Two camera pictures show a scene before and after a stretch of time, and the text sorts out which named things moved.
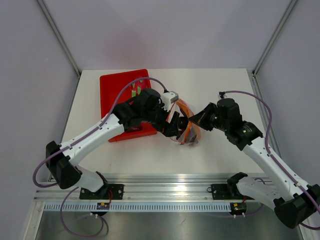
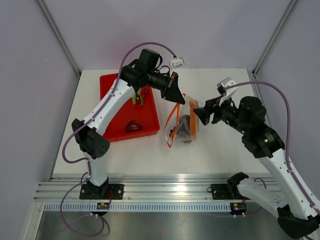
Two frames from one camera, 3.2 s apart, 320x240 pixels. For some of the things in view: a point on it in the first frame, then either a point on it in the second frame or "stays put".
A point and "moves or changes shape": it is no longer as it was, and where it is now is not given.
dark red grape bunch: [193, 138] moves or changes shape
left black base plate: [117, 191] stays put
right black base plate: [227, 192] stays put
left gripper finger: [173, 130] → [175, 95]
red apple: [135, 128] stays put
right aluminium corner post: [290, 6] stays put
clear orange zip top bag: [189, 132] moves or changes shape
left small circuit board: [103, 206] stays put
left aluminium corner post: [60, 38] stays put
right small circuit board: [238, 208] stays put
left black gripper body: [160, 123] → [171, 80]
